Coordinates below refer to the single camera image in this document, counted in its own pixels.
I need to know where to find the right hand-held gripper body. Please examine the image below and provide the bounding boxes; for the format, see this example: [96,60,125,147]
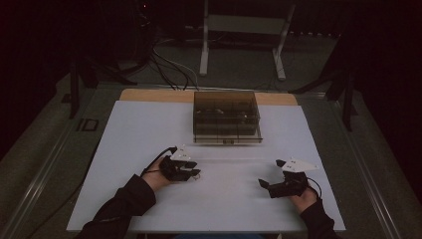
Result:
[268,158,320,199]

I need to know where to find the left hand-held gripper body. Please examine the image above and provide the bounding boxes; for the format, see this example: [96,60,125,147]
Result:
[159,144,193,182]

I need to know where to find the smoky transparent drawer organiser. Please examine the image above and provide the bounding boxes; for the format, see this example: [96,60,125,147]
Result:
[192,91,264,145]

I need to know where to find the person's right hand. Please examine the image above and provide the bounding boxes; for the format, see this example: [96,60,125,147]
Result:
[288,186,319,215]

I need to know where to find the person's left hand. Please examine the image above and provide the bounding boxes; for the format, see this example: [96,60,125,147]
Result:
[141,156,174,193]

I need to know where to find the white table mat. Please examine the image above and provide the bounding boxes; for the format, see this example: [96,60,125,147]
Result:
[66,100,346,233]

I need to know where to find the wooden table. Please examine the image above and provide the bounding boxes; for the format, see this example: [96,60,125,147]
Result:
[118,88,299,107]

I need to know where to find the black stand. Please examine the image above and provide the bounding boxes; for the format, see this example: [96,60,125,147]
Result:
[68,54,139,120]
[288,31,360,132]

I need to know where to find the grey metal stand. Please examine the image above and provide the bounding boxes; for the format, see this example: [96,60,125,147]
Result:
[198,0,298,82]

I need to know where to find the dark equipment rack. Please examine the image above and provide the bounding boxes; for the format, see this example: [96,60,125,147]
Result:
[108,0,157,73]

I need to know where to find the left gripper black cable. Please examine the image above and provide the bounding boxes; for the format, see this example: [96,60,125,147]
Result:
[140,145,178,177]

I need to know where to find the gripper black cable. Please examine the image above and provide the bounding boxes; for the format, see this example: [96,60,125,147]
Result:
[140,145,178,177]
[307,176,323,201]

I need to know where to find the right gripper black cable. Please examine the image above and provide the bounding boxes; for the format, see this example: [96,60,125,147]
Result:
[307,176,323,201]

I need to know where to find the metal floor rail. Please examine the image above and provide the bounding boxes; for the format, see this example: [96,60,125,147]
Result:
[326,96,404,239]
[0,85,101,239]

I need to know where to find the white floor cable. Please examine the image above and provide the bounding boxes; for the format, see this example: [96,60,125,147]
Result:
[155,49,200,89]

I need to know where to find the black floor cable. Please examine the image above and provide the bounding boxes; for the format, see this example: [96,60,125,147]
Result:
[149,46,200,92]

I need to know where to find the small black rectangular bracket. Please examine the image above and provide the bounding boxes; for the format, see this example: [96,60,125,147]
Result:
[77,118,100,132]

